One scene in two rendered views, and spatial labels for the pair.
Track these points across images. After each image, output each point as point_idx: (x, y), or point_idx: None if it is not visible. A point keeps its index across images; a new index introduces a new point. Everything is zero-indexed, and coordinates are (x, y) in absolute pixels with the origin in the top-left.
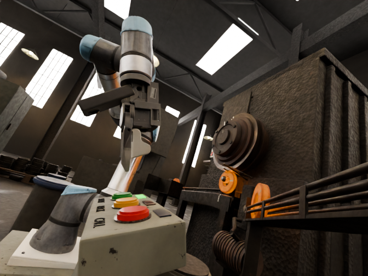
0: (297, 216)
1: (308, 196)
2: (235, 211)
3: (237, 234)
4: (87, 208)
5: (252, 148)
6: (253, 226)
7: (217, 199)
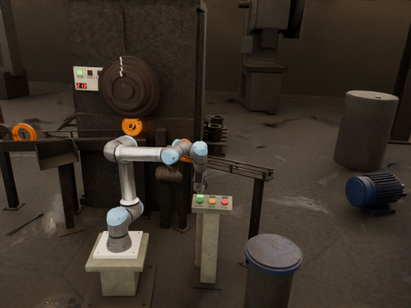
0: (228, 172)
1: (233, 168)
2: None
3: None
4: (133, 217)
5: (156, 101)
6: (185, 162)
7: None
